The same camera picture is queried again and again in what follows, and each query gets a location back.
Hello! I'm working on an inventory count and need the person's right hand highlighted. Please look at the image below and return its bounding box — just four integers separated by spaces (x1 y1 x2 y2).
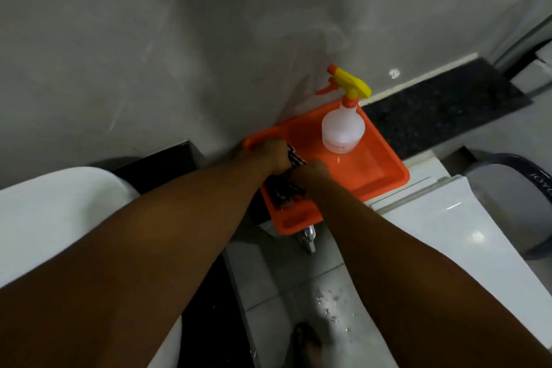
285 159 333 197

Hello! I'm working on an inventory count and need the dark cloth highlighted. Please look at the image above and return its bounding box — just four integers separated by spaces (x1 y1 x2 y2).
263 144 308 210

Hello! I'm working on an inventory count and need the black granite ledge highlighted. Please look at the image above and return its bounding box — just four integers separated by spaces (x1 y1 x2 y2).
361 57 533 160

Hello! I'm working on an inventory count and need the orange plastic tray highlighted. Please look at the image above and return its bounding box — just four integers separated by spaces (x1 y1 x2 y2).
242 99 411 236

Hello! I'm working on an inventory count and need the person's left forearm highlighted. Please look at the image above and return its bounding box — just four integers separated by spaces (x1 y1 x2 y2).
0 155 277 368

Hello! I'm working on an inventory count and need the white ceramic sink basin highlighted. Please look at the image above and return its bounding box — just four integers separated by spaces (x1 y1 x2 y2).
0 166 183 368

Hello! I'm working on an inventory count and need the person's left hand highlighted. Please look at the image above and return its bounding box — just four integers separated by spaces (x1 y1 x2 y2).
239 138 293 176

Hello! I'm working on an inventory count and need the white toilet tank lid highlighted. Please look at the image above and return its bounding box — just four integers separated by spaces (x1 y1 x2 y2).
370 158 552 349

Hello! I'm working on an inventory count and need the person's right forearm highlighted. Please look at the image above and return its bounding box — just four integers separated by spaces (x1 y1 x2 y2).
306 178 552 368

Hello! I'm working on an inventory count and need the chrome tap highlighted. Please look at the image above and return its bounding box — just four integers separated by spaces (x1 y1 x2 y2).
297 225 317 255

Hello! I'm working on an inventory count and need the white spray bottle yellow trigger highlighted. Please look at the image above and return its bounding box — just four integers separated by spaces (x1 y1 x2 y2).
315 64 373 155

